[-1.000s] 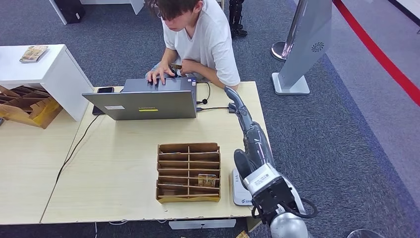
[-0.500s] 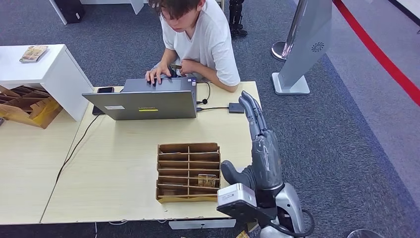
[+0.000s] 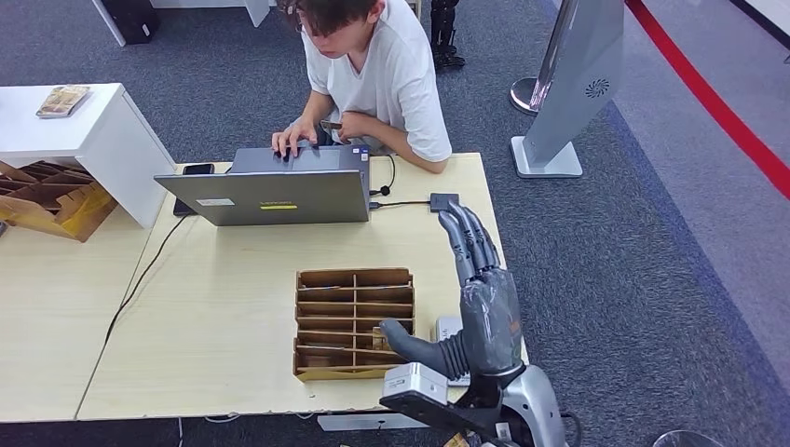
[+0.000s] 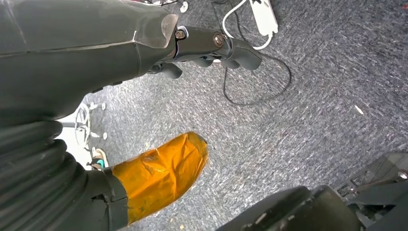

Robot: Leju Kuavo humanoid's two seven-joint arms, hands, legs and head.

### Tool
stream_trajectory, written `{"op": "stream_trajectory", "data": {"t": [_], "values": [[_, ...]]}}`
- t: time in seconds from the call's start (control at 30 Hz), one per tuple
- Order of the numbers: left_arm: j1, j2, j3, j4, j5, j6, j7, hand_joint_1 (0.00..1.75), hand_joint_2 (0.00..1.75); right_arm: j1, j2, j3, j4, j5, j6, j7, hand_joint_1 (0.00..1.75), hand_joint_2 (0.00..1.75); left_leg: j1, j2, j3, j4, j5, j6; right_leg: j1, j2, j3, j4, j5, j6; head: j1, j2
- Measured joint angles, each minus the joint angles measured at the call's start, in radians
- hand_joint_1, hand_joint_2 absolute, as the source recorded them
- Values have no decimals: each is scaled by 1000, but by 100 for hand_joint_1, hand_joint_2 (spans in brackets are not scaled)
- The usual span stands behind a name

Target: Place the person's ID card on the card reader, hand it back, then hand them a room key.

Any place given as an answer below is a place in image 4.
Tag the teal slipper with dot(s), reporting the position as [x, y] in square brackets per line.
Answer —
[100, 163]

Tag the white paper scrap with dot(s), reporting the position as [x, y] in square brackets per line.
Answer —
[359, 110]

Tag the dark robot foot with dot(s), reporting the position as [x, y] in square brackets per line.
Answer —
[382, 194]

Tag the white power strip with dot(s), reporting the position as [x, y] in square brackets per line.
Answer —
[264, 17]

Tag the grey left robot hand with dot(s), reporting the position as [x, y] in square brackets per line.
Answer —
[63, 47]

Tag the dark robot leg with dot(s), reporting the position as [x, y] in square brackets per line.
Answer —
[302, 212]

